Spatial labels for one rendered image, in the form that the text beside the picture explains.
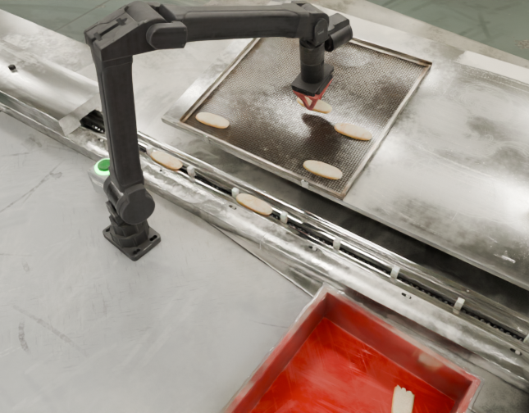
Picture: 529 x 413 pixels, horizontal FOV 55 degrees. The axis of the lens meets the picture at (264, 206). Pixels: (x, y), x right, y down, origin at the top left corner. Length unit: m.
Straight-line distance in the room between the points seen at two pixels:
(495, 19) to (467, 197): 2.80
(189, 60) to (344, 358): 1.12
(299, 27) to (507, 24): 2.90
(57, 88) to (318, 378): 1.06
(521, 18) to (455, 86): 2.59
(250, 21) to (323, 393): 0.72
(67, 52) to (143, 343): 1.16
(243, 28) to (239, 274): 0.52
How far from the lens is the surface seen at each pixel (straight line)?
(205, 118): 1.38
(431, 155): 1.29
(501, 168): 1.30
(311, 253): 1.12
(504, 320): 1.14
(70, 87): 1.57
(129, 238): 1.18
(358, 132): 1.30
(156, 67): 1.76
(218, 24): 0.99
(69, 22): 3.93
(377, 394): 1.03
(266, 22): 1.06
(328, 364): 1.04
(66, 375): 1.10
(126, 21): 0.93
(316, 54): 1.19
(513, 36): 3.79
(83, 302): 1.17
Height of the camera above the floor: 1.77
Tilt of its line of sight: 49 degrees down
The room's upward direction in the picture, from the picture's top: 2 degrees counter-clockwise
